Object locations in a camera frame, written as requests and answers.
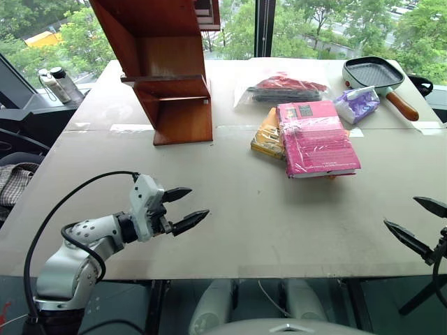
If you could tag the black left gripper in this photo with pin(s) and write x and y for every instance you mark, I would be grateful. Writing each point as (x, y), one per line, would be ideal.
(161, 223)

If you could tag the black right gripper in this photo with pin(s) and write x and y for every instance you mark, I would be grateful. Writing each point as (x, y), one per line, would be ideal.
(443, 249)

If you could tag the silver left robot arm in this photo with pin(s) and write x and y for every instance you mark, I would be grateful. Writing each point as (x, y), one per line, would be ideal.
(66, 261)

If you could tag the yellow orange book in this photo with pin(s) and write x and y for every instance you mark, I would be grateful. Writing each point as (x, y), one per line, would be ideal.
(267, 137)

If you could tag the pink plastic-wrapped book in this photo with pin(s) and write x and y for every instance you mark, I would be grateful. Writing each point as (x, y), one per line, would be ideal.
(317, 139)

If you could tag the wooden shelf unit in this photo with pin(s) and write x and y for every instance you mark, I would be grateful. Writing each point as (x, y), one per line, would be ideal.
(167, 52)

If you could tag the white robot leg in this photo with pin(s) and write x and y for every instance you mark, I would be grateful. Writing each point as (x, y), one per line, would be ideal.
(304, 301)
(209, 307)

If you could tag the black table leg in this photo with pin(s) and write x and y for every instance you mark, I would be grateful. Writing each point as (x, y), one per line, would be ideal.
(358, 307)
(157, 307)

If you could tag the purple white tissue pack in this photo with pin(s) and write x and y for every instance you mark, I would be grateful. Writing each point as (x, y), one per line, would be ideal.
(358, 104)

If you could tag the black bag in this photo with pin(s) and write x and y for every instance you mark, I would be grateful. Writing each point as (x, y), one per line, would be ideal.
(420, 85)

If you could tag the clear bag with red cloth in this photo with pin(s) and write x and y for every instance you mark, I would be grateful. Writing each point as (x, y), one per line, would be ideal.
(283, 89)

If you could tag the grey rounded robot torso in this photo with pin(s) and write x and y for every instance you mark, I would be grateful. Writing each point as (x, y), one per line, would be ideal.
(290, 328)

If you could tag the checkered cloth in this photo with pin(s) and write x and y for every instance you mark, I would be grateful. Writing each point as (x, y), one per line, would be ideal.
(14, 183)

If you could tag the clear bottle with black lid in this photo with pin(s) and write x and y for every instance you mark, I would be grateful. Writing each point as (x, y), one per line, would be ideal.
(64, 83)

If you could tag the black office chair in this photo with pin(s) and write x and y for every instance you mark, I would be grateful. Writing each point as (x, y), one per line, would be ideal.
(17, 139)

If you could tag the black window mullion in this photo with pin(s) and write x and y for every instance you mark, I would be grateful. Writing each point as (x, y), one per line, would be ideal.
(263, 28)

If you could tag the dark monitor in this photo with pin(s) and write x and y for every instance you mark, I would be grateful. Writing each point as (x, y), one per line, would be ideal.
(12, 87)

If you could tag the yellow vehicle outside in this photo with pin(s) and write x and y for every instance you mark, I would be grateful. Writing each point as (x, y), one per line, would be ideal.
(43, 39)

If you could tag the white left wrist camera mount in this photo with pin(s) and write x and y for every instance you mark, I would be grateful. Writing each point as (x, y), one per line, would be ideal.
(144, 200)

